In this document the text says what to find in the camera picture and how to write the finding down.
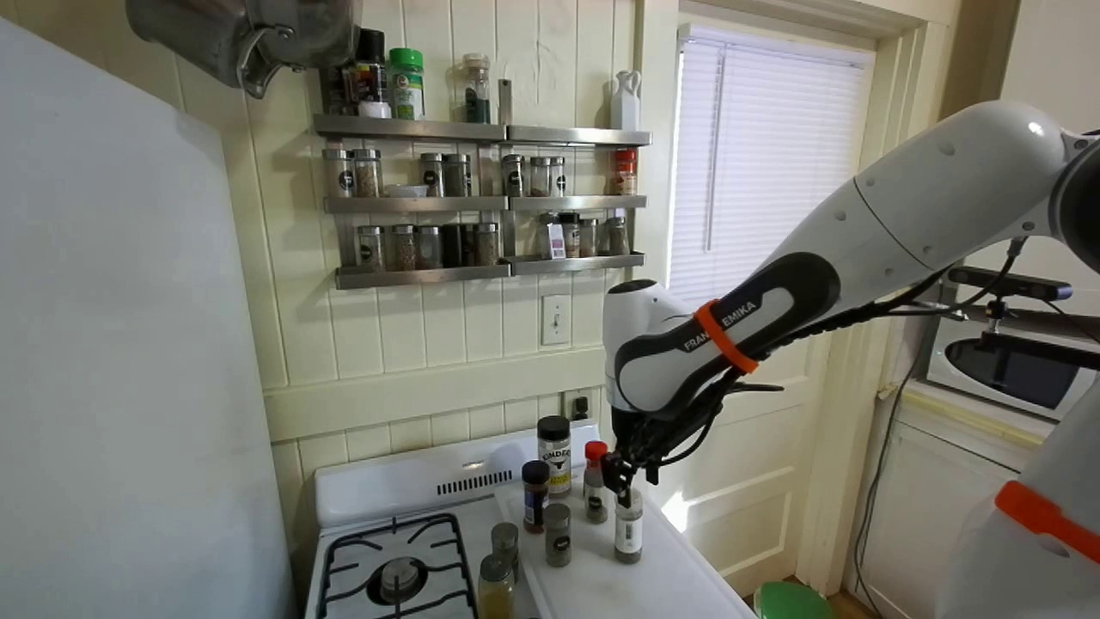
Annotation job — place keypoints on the green round object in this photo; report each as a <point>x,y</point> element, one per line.
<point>787,601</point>

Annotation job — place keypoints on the green-lid jar on shelf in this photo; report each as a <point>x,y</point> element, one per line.
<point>406,84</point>

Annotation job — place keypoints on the white bottle on shelf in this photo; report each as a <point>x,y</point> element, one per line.
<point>628,101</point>

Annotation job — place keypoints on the white-capped spice bottle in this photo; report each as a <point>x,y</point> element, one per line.
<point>631,526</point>

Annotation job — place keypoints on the silver-capped spice bottle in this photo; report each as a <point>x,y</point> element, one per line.
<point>559,535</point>

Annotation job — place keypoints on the yellow spice bottle silver cap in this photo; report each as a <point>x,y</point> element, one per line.
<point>495,593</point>

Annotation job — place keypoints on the black stove burner grate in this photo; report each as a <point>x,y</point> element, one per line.
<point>397,570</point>

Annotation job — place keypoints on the wall power outlet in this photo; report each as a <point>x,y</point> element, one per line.
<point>578,408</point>

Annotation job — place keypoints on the white wall light switch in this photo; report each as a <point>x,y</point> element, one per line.
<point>556,320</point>

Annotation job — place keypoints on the tall black-capped spice jar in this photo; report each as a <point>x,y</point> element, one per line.
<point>556,453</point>

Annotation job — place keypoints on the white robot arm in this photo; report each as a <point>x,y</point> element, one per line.
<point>988,174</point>

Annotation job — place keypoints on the white microwave oven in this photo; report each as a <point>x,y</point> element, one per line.
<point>1032,373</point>

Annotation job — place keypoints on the white window blind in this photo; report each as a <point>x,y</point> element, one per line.
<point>764,133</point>

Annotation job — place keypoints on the small silver-lid spice jar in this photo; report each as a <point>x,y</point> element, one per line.
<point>507,546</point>

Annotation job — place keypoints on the black-capped spice bottle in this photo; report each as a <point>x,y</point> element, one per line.
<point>535,492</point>

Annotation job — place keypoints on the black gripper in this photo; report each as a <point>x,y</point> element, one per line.
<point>639,440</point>

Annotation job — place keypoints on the red-capped spice bottle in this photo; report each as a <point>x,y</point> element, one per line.
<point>597,484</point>

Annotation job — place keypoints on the white gas stove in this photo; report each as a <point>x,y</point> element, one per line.
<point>480,484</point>

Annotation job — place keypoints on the metal wall spice rack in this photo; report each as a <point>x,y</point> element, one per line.
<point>429,200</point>

